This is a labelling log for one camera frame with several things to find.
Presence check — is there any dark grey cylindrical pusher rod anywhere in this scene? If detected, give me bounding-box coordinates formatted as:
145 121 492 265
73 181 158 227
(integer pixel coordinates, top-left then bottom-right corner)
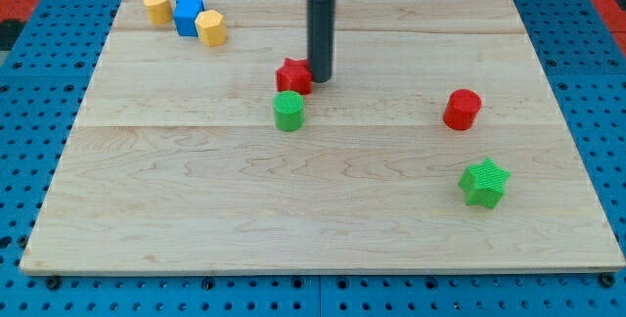
306 0 335 83

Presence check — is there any red star block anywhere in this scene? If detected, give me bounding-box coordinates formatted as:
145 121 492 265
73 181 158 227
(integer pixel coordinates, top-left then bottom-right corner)
275 58 313 95

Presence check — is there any green cylinder block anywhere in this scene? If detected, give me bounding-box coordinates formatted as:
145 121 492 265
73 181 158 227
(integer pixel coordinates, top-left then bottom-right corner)
273 90 304 132

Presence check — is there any yellow hexagon block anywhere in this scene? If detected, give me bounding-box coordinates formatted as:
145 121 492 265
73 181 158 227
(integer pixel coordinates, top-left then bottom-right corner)
195 10 227 47

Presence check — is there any blue house-shaped block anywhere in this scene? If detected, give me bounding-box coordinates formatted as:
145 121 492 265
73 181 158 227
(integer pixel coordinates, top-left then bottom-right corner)
173 0 204 37

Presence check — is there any yellow heart block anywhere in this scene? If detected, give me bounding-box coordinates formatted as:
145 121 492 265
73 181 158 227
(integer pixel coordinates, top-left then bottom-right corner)
142 0 173 24

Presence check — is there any red cylinder block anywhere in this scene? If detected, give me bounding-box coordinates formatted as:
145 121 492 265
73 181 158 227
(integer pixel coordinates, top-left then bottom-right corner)
443 89 482 131

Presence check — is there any light wooden board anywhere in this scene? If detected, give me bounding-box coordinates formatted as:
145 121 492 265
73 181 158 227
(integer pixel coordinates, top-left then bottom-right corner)
20 0 625 276

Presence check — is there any green star block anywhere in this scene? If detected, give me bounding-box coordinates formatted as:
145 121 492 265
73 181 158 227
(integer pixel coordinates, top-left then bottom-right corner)
458 158 511 209

